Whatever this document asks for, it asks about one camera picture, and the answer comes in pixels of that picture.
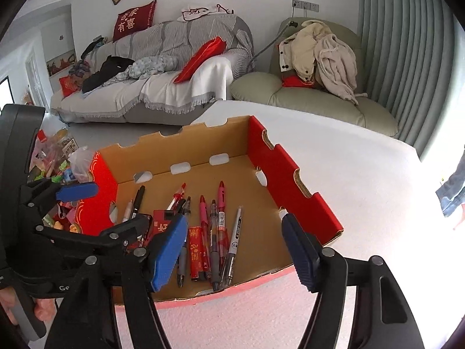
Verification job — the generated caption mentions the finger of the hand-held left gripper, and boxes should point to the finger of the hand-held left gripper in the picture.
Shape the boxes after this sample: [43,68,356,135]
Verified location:
[35,213,154,258]
[21,182,99,214]

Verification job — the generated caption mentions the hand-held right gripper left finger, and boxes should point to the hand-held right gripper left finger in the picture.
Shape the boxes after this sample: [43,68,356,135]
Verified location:
[44,215,189,349]

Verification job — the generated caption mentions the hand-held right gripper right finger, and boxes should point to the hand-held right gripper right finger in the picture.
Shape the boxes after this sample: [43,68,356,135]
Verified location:
[281,213,426,349]

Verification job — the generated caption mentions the small red box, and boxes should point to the small red box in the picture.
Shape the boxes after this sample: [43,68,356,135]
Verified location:
[140,209,179,251]

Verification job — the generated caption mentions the red gold-print lighter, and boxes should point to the red gold-print lighter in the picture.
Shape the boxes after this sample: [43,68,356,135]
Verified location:
[188,226,212,282]

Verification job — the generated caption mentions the black marker pen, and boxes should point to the black marker pen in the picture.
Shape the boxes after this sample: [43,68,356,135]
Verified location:
[130,185,146,220]

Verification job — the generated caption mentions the dark translucent pen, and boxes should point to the dark translucent pen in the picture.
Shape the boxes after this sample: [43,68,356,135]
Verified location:
[210,199,223,292]

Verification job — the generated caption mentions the grey grip pen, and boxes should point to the grey grip pen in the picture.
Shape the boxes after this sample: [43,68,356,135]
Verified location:
[177,196,192,288]

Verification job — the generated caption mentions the red patterned pen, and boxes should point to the red patterned pen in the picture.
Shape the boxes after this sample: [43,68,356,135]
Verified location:
[217,180,229,259]
[198,195,212,273]

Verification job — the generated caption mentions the red pen white label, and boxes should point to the red pen white label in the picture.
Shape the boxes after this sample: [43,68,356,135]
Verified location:
[166,182,187,211]

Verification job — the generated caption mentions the clear white pen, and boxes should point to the clear white pen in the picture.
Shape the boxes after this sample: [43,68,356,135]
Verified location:
[219,206,243,287]

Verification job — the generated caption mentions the red cardboard box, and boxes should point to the red cardboard box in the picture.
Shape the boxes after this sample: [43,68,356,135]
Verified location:
[74,115,344,304]

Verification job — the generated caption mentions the person's left hand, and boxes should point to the person's left hand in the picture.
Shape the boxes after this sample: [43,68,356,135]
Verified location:
[0,286,59,327]

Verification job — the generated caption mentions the clear plastic bag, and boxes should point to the clear plastic bag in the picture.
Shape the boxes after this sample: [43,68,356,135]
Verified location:
[68,146,96,184]

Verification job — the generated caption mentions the pile of snack packets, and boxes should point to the pile of snack packets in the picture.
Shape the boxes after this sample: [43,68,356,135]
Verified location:
[31,129,97,235]

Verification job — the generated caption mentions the red bag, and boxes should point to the red bag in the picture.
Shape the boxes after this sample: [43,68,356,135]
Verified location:
[59,76,82,98]

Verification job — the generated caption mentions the multicoloured cloth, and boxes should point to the multicoloured cloth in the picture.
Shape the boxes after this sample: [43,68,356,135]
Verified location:
[71,60,93,81]

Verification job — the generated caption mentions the black clothing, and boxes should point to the black clothing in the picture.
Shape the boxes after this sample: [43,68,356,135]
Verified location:
[82,55,135,93]

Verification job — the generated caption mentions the grey patterned cloth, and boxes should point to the grey patterned cloth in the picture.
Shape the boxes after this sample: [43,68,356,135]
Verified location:
[109,55,178,84]

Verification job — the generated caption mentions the green armchair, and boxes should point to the green armchair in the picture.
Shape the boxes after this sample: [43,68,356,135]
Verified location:
[230,17,399,139]

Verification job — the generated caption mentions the white fringed throw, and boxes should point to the white fringed throw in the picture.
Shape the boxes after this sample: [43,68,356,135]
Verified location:
[140,56,235,115]

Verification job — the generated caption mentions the red cloth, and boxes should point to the red cloth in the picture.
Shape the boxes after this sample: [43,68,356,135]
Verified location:
[282,74,315,88]

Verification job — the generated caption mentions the red cushion with characters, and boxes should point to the red cushion with characters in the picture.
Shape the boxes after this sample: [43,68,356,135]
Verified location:
[112,0,158,42]

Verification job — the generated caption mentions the plain red cushion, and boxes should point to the plain red cushion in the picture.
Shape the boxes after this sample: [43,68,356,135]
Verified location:
[174,36,226,84]

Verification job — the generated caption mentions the grey striped sofa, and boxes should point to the grey striped sofa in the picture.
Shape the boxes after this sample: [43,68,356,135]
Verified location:
[50,14,255,124]

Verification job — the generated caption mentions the beige robe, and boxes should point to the beige robe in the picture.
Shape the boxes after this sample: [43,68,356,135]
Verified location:
[314,33,367,106]

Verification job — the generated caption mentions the green curtain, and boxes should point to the green curtain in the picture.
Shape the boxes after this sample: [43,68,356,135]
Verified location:
[358,0,465,161]

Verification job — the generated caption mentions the white garment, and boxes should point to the white garment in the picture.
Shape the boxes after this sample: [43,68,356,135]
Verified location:
[182,3,235,20]

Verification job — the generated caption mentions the landscape wall picture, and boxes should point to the landscape wall picture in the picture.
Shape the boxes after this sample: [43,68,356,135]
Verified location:
[46,53,76,78]

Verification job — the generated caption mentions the grey charging cable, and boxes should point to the grey charging cable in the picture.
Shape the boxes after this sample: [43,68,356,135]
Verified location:
[249,20,299,71]

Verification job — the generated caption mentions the wall outlet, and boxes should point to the wall outlet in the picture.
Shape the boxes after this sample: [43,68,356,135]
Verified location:
[291,0,320,12]

